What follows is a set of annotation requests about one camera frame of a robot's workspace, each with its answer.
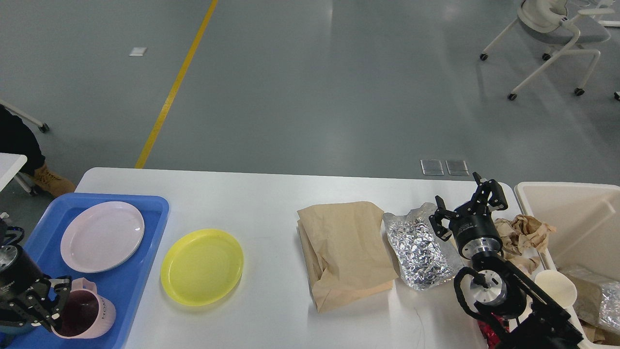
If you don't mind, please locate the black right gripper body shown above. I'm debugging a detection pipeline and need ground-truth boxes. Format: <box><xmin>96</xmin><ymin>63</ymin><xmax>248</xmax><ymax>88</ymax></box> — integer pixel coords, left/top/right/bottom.
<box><xmin>448</xmin><ymin>214</ymin><xmax>502</xmax><ymax>258</ymax></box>

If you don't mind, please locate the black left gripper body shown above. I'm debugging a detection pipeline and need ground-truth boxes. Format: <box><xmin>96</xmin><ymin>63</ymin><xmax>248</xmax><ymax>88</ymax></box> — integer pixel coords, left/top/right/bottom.
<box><xmin>0</xmin><ymin>245</ymin><xmax>44</xmax><ymax>325</ymax></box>

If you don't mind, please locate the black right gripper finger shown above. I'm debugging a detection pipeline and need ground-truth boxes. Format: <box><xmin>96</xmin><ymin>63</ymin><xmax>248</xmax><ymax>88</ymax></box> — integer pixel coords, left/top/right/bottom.
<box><xmin>471</xmin><ymin>172</ymin><xmax>509</xmax><ymax>216</ymax></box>
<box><xmin>428</xmin><ymin>196</ymin><xmax>459</xmax><ymax>241</ymax></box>

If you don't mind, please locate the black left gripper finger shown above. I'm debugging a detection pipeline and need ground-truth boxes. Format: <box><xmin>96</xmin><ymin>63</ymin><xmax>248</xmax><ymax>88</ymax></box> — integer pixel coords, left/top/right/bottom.
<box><xmin>0</xmin><ymin>302</ymin><xmax>40</xmax><ymax>335</ymax></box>
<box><xmin>41</xmin><ymin>276</ymin><xmax>72</xmax><ymax>332</ymax></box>

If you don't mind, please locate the pink ribbed mug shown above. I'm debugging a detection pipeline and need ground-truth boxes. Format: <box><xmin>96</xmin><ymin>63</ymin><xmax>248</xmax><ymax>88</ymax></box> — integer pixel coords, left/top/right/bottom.
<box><xmin>52</xmin><ymin>278</ymin><xmax>117</xmax><ymax>339</ymax></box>

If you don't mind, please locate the yellow plastic plate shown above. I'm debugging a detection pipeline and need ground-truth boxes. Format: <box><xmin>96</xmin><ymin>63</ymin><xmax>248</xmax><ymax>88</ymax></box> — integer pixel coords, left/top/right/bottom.
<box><xmin>160</xmin><ymin>228</ymin><xmax>245</xmax><ymax>307</ymax></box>

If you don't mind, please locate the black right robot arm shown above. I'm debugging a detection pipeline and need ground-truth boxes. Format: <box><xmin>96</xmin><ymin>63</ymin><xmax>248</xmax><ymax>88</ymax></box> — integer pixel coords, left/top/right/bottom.
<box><xmin>429</xmin><ymin>173</ymin><xmax>584</xmax><ymax>349</ymax></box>

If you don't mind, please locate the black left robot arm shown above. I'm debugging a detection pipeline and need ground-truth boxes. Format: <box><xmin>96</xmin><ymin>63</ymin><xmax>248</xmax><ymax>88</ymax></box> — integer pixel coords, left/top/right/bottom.
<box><xmin>0</xmin><ymin>220</ymin><xmax>72</xmax><ymax>332</ymax></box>

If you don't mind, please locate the silver foil pouch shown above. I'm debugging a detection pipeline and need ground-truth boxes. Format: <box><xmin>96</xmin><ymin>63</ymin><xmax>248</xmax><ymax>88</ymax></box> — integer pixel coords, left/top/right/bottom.
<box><xmin>383</xmin><ymin>203</ymin><xmax>464</xmax><ymax>291</ymax></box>

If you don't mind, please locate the right metal floor plate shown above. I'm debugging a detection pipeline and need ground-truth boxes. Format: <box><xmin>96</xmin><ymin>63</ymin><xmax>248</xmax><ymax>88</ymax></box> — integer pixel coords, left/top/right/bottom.
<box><xmin>445</xmin><ymin>159</ymin><xmax>470</xmax><ymax>176</ymax></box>

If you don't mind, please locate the metal floor plate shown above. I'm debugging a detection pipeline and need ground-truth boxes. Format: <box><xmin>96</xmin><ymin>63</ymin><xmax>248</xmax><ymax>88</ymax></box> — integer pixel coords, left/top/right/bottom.
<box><xmin>445</xmin><ymin>159</ymin><xmax>470</xmax><ymax>176</ymax></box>
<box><xmin>420</xmin><ymin>159</ymin><xmax>445</xmax><ymax>176</ymax></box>

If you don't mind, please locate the crumpled brown paper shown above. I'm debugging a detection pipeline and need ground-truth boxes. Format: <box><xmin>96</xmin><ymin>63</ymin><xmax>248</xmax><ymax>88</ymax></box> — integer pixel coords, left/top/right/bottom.
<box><xmin>494</xmin><ymin>214</ymin><xmax>557</xmax><ymax>276</ymax></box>

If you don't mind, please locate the blue plastic tray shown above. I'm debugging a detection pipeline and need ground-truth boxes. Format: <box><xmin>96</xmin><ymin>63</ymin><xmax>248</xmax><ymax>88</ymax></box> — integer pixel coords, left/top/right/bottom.
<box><xmin>10</xmin><ymin>193</ymin><xmax>169</xmax><ymax>349</ymax></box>

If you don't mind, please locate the pink round plate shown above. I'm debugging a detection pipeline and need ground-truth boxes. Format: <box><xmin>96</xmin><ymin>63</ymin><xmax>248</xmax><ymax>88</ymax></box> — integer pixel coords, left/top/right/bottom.
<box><xmin>60</xmin><ymin>201</ymin><xmax>145</xmax><ymax>273</ymax></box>

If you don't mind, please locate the left metal floor plate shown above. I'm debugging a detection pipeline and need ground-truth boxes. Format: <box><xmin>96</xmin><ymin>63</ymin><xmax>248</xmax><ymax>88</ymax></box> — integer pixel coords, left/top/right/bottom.
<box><xmin>420</xmin><ymin>159</ymin><xmax>445</xmax><ymax>176</ymax></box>

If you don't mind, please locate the white paper cup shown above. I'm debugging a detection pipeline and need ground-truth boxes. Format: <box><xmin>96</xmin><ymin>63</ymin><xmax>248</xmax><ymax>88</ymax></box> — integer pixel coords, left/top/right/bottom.
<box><xmin>534</xmin><ymin>270</ymin><xmax>578</xmax><ymax>309</ymax></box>

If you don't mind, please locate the tan work boot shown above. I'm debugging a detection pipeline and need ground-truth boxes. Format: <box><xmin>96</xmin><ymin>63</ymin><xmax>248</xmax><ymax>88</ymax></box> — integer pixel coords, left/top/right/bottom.
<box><xmin>31</xmin><ymin>163</ymin><xmax>76</xmax><ymax>197</ymax></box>

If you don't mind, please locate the beige plastic bin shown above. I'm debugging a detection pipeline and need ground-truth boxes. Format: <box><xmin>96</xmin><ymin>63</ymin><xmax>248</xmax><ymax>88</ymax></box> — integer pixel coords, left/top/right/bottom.
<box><xmin>513</xmin><ymin>181</ymin><xmax>620</xmax><ymax>349</ymax></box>

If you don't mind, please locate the brown paper bag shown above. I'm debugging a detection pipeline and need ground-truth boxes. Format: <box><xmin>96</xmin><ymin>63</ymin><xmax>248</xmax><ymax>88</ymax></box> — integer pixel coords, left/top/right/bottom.
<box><xmin>297</xmin><ymin>201</ymin><xmax>397</xmax><ymax>313</ymax></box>

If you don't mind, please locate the red snack wrapper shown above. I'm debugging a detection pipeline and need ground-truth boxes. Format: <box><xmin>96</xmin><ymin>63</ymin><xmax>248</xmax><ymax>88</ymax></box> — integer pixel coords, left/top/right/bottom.
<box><xmin>477</xmin><ymin>315</ymin><xmax>510</xmax><ymax>349</ymax></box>

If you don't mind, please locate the wrapped package in bin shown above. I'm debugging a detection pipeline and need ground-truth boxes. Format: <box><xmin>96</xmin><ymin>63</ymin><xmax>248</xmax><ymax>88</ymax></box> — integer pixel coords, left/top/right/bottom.
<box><xmin>559</xmin><ymin>265</ymin><xmax>620</xmax><ymax>335</ymax></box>

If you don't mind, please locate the person in black clothes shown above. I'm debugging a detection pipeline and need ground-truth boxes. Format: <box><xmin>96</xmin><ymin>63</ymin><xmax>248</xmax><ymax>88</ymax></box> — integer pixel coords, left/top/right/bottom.
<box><xmin>0</xmin><ymin>105</ymin><xmax>45</xmax><ymax>177</ymax></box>

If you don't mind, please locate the white office chair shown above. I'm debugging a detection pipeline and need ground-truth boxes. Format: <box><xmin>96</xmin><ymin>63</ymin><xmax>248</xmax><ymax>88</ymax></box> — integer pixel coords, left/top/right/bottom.
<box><xmin>479</xmin><ymin>0</ymin><xmax>615</xmax><ymax>101</ymax></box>

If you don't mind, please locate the white paper scrap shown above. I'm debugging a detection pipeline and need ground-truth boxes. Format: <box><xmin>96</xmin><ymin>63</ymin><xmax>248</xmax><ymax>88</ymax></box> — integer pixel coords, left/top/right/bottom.
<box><xmin>128</xmin><ymin>47</ymin><xmax>148</xmax><ymax>57</ymax></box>

